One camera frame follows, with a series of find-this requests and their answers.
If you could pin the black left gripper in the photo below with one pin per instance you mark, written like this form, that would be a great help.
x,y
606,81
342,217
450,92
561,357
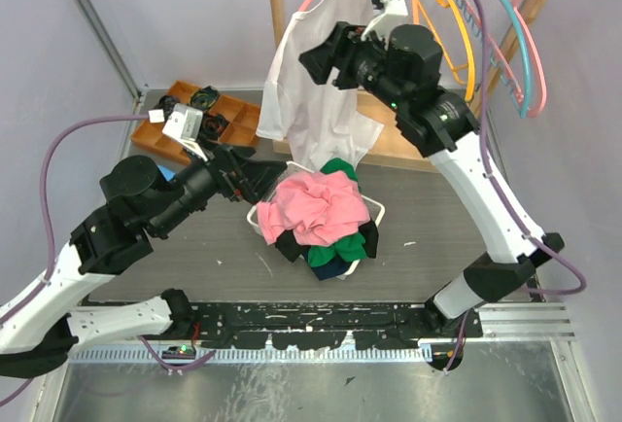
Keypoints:
x,y
227,160

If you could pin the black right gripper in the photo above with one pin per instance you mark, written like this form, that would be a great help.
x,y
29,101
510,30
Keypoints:
x,y
342,48

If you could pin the white t shirt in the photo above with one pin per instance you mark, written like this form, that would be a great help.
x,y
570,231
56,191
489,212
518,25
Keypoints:
x,y
319,123

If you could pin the pink t shirt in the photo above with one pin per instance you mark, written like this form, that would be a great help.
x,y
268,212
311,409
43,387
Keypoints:
x,y
318,209

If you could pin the black t shirt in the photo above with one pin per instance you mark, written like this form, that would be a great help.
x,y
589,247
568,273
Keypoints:
x,y
287,245

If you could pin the green t shirt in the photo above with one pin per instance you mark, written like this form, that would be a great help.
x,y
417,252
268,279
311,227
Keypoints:
x,y
349,248

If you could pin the navy blue t shirt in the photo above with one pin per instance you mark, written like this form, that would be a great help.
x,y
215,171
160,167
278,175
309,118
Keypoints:
x,y
335,268

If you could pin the yellow plastic hanger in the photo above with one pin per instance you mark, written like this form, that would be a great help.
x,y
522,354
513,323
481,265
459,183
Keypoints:
x,y
463,74

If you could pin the light blue metal-hook hanger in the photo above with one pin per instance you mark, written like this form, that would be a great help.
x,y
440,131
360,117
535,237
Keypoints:
x,y
527,94

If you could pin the pink plastic hanger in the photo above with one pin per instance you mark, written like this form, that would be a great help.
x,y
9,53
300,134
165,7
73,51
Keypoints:
x,y
528,99

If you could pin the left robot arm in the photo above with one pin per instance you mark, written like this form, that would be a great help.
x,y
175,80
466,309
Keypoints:
x,y
40,328

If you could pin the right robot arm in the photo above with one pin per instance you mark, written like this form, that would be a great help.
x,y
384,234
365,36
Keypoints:
x,y
402,72

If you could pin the orange wooden compartment tray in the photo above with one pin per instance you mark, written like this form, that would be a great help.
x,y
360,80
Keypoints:
x,y
243,120

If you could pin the dark rolled sock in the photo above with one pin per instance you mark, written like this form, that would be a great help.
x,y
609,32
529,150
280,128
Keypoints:
x,y
167,102
204,98
213,126

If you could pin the blue folded cloth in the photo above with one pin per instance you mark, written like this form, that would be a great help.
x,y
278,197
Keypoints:
x,y
166,173

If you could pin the wooden clothes rack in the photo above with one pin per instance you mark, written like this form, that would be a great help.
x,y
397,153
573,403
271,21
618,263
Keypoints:
x,y
390,149

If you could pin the white plastic basket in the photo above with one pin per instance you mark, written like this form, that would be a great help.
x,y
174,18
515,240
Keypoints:
x,y
375,208

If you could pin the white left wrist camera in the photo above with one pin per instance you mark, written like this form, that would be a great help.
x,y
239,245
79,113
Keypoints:
x,y
182,126

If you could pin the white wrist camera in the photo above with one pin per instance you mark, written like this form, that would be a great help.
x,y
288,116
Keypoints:
x,y
182,126
391,14

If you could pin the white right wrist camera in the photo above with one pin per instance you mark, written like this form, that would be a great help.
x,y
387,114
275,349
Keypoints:
x,y
391,14

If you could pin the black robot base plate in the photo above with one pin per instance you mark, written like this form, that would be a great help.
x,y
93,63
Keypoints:
x,y
313,325

